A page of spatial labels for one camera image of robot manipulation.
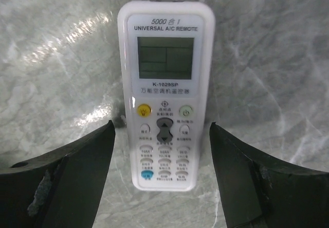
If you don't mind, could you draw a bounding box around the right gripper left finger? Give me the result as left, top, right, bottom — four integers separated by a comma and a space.
1, 122, 115, 227

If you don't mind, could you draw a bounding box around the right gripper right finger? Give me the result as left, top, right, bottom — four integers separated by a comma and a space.
209, 123, 328, 227

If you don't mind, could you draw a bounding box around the white universal AC remote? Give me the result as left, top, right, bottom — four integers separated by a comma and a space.
117, 1, 215, 192

